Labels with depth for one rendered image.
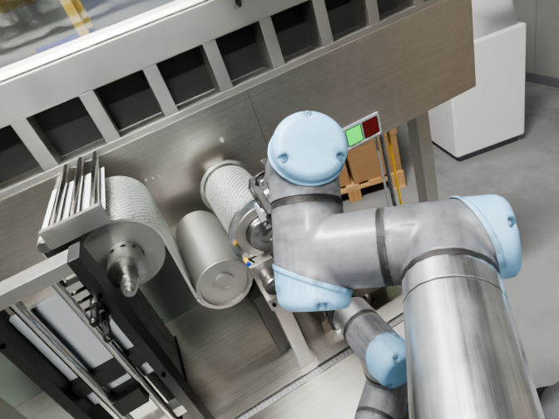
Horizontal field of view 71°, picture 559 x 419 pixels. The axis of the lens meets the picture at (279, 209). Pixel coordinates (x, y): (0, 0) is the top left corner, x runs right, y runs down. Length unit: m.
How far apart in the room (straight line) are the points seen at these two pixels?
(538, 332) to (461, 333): 1.87
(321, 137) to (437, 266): 0.16
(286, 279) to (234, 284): 0.47
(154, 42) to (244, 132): 0.30
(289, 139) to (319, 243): 0.10
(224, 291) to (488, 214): 0.60
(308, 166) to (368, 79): 0.87
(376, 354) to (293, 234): 0.34
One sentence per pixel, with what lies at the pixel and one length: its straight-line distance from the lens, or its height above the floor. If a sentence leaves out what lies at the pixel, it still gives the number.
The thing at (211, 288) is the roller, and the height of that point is 1.18.
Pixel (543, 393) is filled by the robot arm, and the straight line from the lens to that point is 0.50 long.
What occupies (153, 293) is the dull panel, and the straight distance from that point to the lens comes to 1.21.
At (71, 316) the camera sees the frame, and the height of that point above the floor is 1.34.
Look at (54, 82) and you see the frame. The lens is 1.00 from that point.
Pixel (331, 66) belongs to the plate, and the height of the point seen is 1.40.
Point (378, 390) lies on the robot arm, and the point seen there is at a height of 1.05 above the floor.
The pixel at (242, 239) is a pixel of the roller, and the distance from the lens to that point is 0.78.
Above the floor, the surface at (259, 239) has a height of 1.25.
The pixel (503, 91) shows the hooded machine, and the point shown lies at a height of 0.45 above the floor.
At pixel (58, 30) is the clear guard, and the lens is 0.98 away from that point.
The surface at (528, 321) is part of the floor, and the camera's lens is 2.18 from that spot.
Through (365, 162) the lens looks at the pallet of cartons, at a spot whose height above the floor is 0.29.
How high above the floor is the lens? 1.68
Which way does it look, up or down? 31 degrees down
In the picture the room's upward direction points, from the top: 21 degrees counter-clockwise
